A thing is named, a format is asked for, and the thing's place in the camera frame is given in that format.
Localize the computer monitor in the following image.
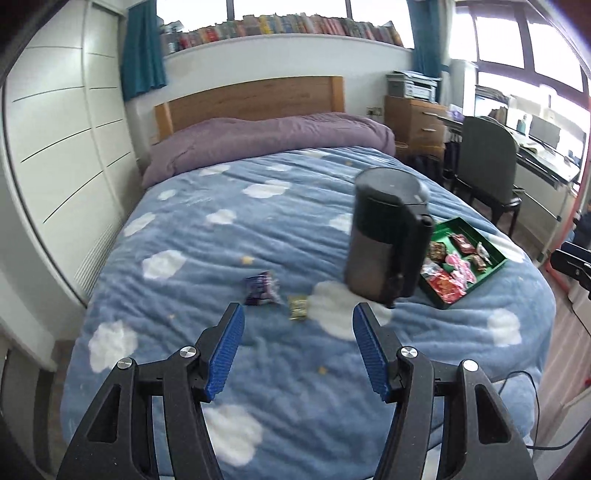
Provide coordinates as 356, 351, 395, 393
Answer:
529, 114, 561, 146

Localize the purple snack packet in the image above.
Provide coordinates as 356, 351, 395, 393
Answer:
244, 271, 283, 306

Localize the green tray box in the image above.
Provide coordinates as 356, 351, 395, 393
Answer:
418, 217, 509, 310

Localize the black device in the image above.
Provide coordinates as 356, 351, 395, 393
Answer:
551, 248, 591, 291

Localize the row of books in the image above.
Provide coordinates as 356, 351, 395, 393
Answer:
161, 14, 404, 54

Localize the white appliance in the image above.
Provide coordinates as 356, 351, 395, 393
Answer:
448, 59, 478, 116

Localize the white wardrobe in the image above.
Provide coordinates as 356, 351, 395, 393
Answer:
2, 0, 139, 310

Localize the black cable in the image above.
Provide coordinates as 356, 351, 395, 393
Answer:
501, 369, 591, 450

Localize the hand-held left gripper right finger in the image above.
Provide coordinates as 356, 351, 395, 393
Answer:
352, 302, 539, 480

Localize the blue cloud print blanket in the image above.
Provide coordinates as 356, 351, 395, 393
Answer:
60, 147, 557, 467

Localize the purple pillow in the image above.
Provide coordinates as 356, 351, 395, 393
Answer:
141, 112, 397, 188

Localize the red noodle snack packet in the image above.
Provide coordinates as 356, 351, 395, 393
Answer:
422, 270, 467, 305

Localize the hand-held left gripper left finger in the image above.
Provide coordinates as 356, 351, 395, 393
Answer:
55, 302, 245, 480

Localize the wooden headboard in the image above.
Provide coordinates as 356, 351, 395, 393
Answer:
154, 76, 346, 144

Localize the white desk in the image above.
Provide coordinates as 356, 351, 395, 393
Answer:
475, 115, 583, 250

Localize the teal curtain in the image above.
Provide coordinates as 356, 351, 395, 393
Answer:
409, 0, 446, 86
121, 0, 167, 102

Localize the grey printer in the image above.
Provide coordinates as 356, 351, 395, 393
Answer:
385, 70, 441, 100

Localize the grey chair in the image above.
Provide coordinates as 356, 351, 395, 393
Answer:
450, 115, 525, 232

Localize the wooden dresser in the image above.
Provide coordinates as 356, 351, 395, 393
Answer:
384, 95, 451, 158

